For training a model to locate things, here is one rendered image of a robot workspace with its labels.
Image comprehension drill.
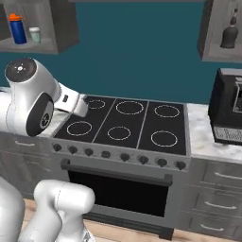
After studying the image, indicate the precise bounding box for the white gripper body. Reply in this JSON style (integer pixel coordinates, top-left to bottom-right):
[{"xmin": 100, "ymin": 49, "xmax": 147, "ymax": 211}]
[{"xmin": 73, "ymin": 94, "xmax": 90, "ymax": 118}]

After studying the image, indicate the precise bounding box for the black hob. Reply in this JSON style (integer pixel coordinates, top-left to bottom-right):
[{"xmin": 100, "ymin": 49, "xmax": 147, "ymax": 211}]
[{"xmin": 53, "ymin": 95, "xmax": 189, "ymax": 156}]

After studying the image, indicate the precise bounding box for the grey drawer front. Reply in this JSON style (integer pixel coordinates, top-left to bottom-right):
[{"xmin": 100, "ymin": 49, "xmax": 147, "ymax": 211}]
[
  {"xmin": 0, "ymin": 131, "xmax": 53, "ymax": 156},
  {"xmin": 188, "ymin": 214, "xmax": 242, "ymax": 241},
  {"xmin": 201, "ymin": 160, "xmax": 242, "ymax": 191},
  {"xmin": 193, "ymin": 189, "xmax": 242, "ymax": 219}
]

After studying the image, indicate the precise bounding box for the grey cupboard door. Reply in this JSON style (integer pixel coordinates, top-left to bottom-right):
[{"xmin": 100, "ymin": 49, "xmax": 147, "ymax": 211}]
[{"xmin": 0, "ymin": 151, "xmax": 69, "ymax": 200}]

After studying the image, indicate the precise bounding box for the black glass oven door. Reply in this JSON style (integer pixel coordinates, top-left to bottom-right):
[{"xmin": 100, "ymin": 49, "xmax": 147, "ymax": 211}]
[{"xmin": 60, "ymin": 164, "xmax": 174, "ymax": 229}]

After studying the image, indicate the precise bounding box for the blue bottle with orange cap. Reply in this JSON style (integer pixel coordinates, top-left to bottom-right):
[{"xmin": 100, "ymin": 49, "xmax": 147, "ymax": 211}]
[{"xmin": 8, "ymin": 12, "xmax": 28, "ymax": 45}]

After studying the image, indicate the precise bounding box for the grey oven range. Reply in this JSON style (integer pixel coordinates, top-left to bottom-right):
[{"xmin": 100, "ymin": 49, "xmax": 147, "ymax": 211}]
[{"xmin": 50, "ymin": 95, "xmax": 193, "ymax": 241}]

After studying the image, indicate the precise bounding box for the dark wine bottle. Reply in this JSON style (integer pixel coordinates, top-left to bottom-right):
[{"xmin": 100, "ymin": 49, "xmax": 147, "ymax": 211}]
[{"xmin": 219, "ymin": 8, "xmax": 240, "ymax": 49}]

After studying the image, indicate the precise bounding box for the silver drawer handle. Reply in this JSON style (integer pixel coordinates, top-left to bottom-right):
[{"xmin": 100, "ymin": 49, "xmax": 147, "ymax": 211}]
[
  {"xmin": 199, "ymin": 223, "xmax": 225, "ymax": 233},
  {"xmin": 14, "ymin": 140, "xmax": 37, "ymax": 148},
  {"xmin": 214, "ymin": 171, "xmax": 242, "ymax": 182},
  {"xmin": 204, "ymin": 200, "xmax": 237, "ymax": 211}
]

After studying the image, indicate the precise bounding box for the dark grey oven handle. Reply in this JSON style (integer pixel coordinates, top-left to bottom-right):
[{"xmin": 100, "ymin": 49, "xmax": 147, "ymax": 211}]
[{"xmin": 60, "ymin": 159, "xmax": 174, "ymax": 187}]

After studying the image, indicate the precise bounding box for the grey open wall cabinet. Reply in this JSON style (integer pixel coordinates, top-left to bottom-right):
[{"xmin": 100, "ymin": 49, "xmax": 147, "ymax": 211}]
[
  {"xmin": 0, "ymin": 0, "xmax": 80, "ymax": 55},
  {"xmin": 197, "ymin": 0, "xmax": 242, "ymax": 63}
]

